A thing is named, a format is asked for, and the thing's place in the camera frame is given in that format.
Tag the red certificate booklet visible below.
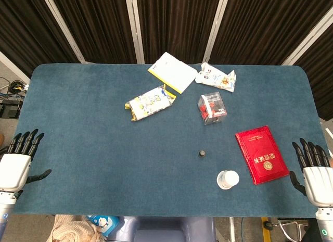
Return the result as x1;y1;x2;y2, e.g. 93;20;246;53
235;125;290;186

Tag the metal stool frame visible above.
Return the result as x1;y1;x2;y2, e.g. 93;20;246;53
277;217;310;240

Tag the yellow and white snack bag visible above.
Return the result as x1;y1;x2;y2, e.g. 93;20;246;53
124;84;177;122

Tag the blue cartoon print package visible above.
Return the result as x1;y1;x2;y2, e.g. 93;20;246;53
87;215;120;237

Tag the clear box with red pieces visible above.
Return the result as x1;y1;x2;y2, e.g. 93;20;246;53
197;92;227;126

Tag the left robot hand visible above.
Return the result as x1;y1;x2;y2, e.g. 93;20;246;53
0;129;52;200

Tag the white and yellow notebook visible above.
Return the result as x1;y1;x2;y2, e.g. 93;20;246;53
147;52;198;95

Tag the black cables and power strip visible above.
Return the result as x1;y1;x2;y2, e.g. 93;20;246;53
0;77;29;119

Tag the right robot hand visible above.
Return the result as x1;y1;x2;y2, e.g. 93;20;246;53
289;138;333;208

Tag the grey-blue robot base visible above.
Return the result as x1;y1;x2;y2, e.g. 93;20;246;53
107;216;216;242

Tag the beige knitted cloth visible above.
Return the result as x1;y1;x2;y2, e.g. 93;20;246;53
49;214;106;242

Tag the crumpled white snack wrapper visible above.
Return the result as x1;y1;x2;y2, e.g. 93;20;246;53
195;62;237;93

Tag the blue felt table mat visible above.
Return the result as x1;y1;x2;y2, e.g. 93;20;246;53
11;63;326;218

